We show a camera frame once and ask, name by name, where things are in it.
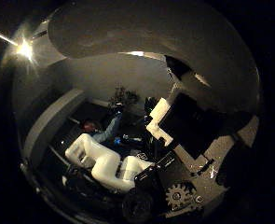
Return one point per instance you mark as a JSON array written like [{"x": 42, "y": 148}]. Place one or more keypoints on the dark leafy plant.
[{"x": 124, "y": 96}]

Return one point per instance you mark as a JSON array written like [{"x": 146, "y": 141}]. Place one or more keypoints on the person in blue shirt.
[{"x": 107, "y": 132}]

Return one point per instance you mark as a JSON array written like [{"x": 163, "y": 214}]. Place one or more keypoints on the bright ceiling lamp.
[{"x": 25, "y": 49}]

